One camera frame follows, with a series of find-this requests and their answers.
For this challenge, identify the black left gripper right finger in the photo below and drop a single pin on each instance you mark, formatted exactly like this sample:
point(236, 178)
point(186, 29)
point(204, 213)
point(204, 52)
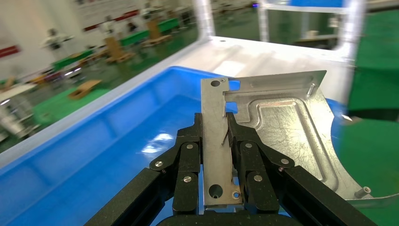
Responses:
point(255, 168)

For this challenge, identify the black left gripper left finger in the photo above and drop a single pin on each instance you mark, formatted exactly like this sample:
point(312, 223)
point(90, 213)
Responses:
point(187, 162)

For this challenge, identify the stamped silver sheet metal plate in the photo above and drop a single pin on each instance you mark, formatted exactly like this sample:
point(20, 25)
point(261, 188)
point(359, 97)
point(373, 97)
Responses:
point(286, 131)

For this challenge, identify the large blue plastic bin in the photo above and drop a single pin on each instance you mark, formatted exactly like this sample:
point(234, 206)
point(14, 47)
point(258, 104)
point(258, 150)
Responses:
point(109, 140)

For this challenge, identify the wooden box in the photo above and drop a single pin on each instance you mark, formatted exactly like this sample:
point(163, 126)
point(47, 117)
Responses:
point(84, 89)

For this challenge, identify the wooden stand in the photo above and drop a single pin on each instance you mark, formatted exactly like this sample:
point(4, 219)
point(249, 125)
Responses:
point(156, 32)
point(115, 51)

